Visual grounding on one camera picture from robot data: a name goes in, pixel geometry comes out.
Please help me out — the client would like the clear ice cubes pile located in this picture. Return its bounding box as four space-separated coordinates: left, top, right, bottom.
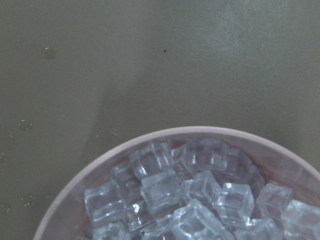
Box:
84 138 320 240

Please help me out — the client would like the pink bowl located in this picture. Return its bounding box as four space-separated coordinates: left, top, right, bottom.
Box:
33 126 320 240

